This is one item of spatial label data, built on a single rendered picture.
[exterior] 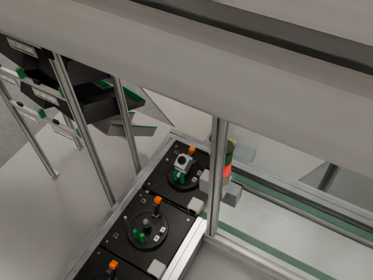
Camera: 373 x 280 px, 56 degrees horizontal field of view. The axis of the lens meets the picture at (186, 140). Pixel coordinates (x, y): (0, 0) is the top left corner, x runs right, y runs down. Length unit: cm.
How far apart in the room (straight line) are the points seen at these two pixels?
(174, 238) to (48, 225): 51
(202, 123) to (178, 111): 14
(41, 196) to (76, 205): 16
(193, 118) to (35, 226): 81
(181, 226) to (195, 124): 57
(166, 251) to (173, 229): 8
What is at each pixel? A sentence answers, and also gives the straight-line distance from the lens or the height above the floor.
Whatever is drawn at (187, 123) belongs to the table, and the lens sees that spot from 164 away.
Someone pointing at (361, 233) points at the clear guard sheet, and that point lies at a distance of 89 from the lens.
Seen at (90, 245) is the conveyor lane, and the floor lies 95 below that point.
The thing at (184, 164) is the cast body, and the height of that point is 109.
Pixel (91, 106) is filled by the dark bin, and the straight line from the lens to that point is 108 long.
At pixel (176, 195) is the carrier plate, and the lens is 130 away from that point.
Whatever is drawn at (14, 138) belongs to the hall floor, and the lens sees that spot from 302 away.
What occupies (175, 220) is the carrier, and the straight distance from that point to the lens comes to 125.
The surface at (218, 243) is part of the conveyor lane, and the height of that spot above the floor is 94.
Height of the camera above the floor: 210
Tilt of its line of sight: 52 degrees down
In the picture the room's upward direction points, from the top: 2 degrees counter-clockwise
